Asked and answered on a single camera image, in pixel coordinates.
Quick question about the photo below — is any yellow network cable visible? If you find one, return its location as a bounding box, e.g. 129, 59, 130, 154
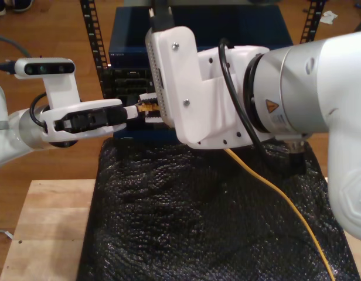
138, 102, 336, 281

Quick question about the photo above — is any black rack shelf tray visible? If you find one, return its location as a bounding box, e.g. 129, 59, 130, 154
126, 116, 177, 131

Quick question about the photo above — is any blue base board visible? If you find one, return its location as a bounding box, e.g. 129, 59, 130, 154
113, 130, 181, 141

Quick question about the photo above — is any black rack server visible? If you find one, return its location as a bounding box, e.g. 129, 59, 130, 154
110, 68, 154, 96

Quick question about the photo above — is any black bubble wrap mat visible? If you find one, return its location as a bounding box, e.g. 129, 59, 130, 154
76, 137, 361, 281

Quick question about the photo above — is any person's dark shoe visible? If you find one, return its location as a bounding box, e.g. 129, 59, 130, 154
12, 0, 35, 13

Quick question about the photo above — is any crumpled white paper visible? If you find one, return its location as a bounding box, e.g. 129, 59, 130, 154
319, 11, 339, 26

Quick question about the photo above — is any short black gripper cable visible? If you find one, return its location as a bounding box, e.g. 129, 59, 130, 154
284, 136, 306, 176

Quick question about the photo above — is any blue network switch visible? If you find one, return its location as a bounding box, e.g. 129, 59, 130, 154
108, 5, 295, 70

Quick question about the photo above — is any black perforated rack post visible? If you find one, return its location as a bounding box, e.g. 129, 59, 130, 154
299, 0, 326, 44
79, 0, 115, 102

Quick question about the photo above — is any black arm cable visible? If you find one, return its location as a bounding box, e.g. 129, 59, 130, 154
148, 0, 290, 176
0, 59, 50, 134

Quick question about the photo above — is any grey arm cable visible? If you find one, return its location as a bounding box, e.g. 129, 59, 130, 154
0, 35, 32, 58

